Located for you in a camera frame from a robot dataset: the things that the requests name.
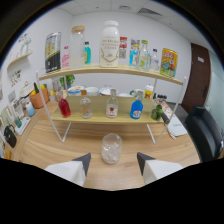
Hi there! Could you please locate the small red liquid bottle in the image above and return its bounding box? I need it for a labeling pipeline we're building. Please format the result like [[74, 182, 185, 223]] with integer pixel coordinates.
[[58, 91, 72, 118]]

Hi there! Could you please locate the clear glass with ice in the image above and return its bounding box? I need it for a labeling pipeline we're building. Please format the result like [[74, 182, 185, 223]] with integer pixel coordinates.
[[101, 132, 124, 165]]

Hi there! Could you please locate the white paper booklet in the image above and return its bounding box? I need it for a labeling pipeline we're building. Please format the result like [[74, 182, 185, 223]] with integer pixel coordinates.
[[166, 114, 188, 138]]

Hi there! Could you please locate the green round bottle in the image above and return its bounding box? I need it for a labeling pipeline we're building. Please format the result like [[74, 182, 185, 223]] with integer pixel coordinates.
[[150, 104, 164, 121]]

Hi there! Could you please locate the black chair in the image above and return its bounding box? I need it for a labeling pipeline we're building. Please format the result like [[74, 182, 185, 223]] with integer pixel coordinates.
[[184, 105, 224, 163]]

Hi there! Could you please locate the blue glass bottle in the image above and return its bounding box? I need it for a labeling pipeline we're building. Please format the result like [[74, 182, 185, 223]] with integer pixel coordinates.
[[129, 91, 145, 120]]

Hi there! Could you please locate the two-tier wooden shelf rack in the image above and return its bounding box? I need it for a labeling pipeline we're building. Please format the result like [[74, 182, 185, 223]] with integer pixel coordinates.
[[35, 63, 188, 145]]

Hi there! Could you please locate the white kitchen scale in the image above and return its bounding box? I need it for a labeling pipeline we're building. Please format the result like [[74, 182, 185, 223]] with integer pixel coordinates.
[[13, 116, 32, 136]]

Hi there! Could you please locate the clear bottle red label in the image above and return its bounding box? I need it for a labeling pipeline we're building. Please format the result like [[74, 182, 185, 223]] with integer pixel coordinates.
[[105, 88, 120, 120]]

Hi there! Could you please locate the white bottle red cap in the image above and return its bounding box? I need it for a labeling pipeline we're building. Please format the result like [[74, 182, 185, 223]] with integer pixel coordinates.
[[144, 83, 155, 100]]

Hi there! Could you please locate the white bowl blue rim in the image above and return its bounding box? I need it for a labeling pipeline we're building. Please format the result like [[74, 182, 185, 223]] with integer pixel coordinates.
[[67, 85, 85, 97]]

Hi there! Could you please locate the brown door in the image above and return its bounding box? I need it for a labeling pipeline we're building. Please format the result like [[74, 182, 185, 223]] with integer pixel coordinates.
[[181, 43, 212, 114]]

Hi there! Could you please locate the clear bottle blue cap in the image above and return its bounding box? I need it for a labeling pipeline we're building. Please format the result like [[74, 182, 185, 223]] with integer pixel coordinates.
[[149, 48, 160, 72]]

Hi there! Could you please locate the pink liquid bottle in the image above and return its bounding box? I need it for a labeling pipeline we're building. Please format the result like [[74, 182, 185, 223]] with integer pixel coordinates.
[[61, 45, 71, 69]]

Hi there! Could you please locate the teal liquid bottle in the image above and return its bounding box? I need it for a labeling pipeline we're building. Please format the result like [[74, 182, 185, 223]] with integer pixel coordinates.
[[83, 41, 92, 65]]

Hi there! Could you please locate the black and yellow can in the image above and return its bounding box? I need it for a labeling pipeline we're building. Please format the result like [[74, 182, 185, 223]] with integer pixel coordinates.
[[44, 31, 63, 74]]

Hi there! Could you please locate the tall clear bottle cork lid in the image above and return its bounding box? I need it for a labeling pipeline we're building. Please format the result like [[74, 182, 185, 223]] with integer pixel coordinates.
[[68, 25, 86, 70]]

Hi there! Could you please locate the large white bottle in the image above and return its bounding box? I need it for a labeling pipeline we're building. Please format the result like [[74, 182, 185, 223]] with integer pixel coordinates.
[[99, 20, 121, 68]]

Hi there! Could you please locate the ceiling air vent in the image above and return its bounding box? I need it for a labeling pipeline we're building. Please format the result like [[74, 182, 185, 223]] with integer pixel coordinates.
[[137, 7, 163, 17]]

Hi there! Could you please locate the black handled jug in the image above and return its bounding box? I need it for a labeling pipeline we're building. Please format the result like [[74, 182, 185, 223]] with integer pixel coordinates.
[[3, 124, 18, 149]]

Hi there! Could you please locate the white mug green handle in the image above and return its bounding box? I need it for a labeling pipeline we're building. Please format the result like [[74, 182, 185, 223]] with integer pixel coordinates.
[[129, 88, 145, 98]]

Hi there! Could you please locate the wooden wall shelf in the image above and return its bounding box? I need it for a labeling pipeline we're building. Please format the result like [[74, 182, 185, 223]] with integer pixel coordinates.
[[7, 50, 34, 69]]

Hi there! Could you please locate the multicolour wall poster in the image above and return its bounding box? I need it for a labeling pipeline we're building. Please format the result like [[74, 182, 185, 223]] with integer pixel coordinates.
[[130, 38, 141, 48]]

